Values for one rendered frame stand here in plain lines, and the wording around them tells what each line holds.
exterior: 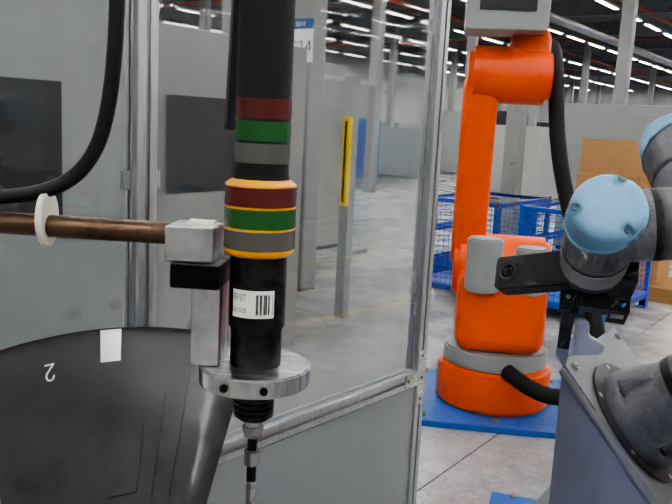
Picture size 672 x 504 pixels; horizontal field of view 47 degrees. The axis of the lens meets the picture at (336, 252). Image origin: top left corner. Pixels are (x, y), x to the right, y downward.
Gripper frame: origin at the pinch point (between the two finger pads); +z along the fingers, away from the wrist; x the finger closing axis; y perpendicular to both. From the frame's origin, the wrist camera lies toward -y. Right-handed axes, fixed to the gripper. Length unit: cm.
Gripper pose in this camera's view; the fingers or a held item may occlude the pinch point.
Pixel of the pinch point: (563, 311)
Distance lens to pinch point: 112.4
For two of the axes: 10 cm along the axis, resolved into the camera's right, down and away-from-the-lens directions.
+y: 9.6, 1.2, -2.7
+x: 2.0, -9.2, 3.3
